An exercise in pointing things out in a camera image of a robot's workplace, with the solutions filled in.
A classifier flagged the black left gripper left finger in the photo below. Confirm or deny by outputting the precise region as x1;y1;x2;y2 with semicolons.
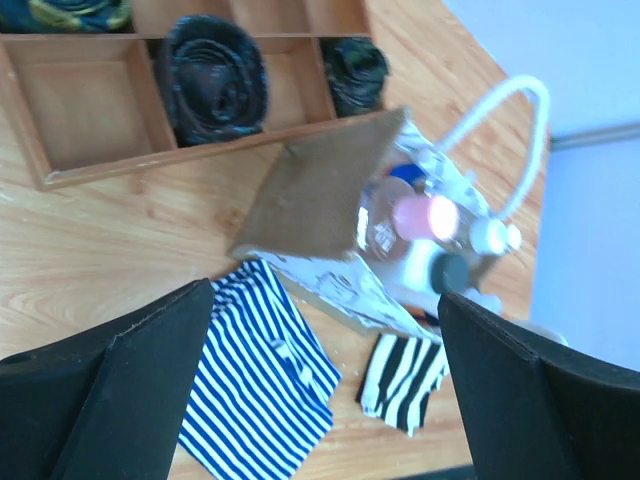
1;279;213;479

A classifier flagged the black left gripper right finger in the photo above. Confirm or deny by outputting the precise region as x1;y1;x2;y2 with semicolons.
438;293;639;479

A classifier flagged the black white striped cloth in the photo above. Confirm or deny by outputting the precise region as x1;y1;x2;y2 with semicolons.
357;334;449;436

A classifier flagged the blue white striped cloth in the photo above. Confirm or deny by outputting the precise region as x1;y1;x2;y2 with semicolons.
178;260;341;479

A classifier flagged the white bottle grey cap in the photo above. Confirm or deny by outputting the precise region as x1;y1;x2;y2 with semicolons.
394;240;470;305

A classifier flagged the clear white cap bottle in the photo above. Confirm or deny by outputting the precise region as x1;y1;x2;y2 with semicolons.
469;218;523;256

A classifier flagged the pink cap peach bottle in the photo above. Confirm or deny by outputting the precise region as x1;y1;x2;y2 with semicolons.
360;194;459;261

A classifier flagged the printed canvas tote bag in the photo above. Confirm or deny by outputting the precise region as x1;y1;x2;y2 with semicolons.
230;75;550;341

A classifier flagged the blue cap orange bottle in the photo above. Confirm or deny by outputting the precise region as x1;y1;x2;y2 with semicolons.
388;162;427;189

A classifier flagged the wooden compartment tray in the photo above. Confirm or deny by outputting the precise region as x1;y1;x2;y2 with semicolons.
1;1;372;191

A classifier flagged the dark rolled sock centre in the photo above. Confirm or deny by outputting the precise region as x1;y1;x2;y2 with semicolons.
154;14;269;146

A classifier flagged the dark green rolled sock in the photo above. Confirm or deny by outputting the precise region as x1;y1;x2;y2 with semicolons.
320;37;389;118

